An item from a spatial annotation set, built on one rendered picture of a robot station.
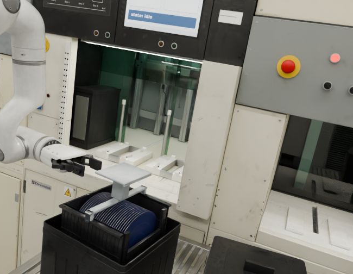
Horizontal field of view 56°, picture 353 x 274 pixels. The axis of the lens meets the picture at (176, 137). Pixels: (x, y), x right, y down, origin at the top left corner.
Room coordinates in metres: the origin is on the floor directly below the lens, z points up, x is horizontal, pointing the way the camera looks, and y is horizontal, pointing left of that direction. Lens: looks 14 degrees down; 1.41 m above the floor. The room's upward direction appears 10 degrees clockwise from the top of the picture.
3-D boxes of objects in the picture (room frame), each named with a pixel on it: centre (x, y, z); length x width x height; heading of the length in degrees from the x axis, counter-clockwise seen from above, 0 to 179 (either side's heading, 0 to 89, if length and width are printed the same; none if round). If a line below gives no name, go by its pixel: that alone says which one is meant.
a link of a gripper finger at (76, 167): (0.85, 0.27, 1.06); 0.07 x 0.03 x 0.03; 62
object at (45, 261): (0.82, 0.12, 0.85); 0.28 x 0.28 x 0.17; 63
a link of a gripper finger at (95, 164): (0.93, 0.23, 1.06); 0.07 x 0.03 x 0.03; 62
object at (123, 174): (0.82, 0.13, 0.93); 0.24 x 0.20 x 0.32; 153
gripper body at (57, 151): (0.93, 0.33, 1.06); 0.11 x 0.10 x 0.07; 62
